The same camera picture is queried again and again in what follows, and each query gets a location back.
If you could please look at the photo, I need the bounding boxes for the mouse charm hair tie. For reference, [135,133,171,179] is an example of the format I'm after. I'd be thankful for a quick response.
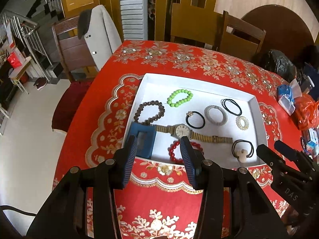
[231,139,255,164]

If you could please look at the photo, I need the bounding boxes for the gold spiral hair tie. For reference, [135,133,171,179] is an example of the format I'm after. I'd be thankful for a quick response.
[235,115,249,131]

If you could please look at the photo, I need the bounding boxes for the silver spiral hair tie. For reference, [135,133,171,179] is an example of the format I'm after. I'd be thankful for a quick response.
[204,105,228,126]

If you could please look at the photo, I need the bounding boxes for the thin black hair ties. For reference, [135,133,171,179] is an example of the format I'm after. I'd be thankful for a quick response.
[221,98,243,117]

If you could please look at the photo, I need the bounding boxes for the red bead bracelet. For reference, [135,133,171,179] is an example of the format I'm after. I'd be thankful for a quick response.
[167,140,205,165]

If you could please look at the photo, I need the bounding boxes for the gold wristwatch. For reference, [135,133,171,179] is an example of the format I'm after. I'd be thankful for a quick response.
[153,124,233,144]

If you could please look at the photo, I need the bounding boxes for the blue hair clip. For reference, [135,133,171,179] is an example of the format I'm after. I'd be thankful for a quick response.
[127,122,156,159]

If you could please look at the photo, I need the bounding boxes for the black hair tie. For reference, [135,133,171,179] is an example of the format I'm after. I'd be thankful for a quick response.
[185,111,206,130]

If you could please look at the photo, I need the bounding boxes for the dark brown bead bracelet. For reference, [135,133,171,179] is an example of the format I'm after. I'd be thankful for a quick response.
[133,100,165,125]

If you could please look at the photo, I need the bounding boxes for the green bead bracelet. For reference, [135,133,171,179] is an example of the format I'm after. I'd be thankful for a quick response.
[166,88,194,108]

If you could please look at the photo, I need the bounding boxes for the orange plastic bag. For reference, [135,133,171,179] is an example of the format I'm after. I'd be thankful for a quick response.
[293,94,318,131]

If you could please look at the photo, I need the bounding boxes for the blue tissue pack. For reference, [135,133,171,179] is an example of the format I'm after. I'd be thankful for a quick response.
[277,79,302,116]

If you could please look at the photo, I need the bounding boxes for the white shallow tray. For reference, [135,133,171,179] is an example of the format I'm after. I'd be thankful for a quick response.
[123,73,268,168]

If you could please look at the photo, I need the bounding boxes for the black plastic bag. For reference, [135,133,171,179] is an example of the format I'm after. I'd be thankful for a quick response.
[261,50,297,83]

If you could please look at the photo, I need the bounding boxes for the round dark wooden tabletop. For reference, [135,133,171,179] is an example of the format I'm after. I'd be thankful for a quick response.
[242,5,314,61]

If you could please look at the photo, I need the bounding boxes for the brown wooden chair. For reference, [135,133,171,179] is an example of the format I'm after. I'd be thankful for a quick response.
[219,11,266,62]

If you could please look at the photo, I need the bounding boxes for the wooden chair with jacket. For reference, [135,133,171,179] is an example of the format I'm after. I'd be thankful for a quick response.
[52,16,96,83]

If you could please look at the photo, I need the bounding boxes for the metal stair railing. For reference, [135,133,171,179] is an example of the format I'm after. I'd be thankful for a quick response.
[1,10,53,81]

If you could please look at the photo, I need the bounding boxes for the white louvered door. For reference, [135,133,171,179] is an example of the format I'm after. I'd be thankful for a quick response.
[119,0,148,40]

